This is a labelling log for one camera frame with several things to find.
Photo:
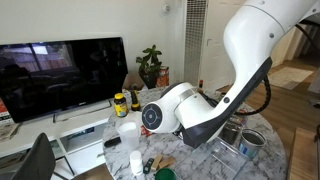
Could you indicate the red snack packet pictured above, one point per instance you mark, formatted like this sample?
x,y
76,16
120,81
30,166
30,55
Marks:
x,y
144,131

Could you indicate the stack of papers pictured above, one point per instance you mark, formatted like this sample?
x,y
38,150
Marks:
x,y
8,131

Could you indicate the plain white door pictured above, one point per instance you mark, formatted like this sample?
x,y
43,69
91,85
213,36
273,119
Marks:
x,y
215,50

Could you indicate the clear cup of coffee beans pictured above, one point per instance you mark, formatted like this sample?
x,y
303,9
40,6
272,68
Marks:
x,y
233,133

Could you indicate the black chair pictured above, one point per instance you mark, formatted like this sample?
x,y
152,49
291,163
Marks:
x,y
36,160

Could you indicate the round wall thermostat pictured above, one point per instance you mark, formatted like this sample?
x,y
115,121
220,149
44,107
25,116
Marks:
x,y
166,8

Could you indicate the green round lid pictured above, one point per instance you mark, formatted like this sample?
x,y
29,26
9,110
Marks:
x,y
165,174

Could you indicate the wooden side table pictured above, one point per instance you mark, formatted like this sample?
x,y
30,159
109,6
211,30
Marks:
x,y
303,156

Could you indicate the white paper napkin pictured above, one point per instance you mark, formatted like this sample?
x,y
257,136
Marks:
x,y
133,116

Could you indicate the clear plastic tray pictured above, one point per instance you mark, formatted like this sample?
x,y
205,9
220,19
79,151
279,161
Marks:
x,y
213,163

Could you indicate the white television stand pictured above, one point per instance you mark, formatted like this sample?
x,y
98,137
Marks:
x,y
36,130

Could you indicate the red white box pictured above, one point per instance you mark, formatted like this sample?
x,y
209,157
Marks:
x,y
3,113

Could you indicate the red cap hot sauce bottle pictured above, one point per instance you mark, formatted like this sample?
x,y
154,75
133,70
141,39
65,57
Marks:
x,y
201,87

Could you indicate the wooden block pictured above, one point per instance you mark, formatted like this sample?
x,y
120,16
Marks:
x,y
156,162
167,162

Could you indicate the open brown cardboard box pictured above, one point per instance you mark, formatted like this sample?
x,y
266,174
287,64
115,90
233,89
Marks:
x,y
133,81

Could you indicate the potted green plant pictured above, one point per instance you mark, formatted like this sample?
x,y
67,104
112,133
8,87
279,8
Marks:
x,y
150,65

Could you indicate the beige floor rug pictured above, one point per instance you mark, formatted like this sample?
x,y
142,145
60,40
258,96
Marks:
x,y
288,77

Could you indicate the wall heater grille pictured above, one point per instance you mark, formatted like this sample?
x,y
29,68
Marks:
x,y
195,43

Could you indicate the metal can blue label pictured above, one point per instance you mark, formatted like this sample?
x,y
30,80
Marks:
x,y
250,145

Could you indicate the black yellow bottle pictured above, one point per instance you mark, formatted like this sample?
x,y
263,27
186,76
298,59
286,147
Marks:
x,y
135,100

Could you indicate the white pill bottle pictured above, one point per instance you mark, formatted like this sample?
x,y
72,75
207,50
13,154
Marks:
x,y
136,163

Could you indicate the yellow lid vitamin bottle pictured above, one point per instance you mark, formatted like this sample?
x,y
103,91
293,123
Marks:
x,y
120,106

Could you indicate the translucent plastic cup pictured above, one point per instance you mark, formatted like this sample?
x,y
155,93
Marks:
x,y
128,135

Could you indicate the flat screen television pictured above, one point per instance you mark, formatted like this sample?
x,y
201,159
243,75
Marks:
x,y
63,76

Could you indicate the black remote control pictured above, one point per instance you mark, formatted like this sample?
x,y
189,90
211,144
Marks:
x,y
112,142

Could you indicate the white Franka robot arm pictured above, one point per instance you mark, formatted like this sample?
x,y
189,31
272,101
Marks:
x,y
253,43

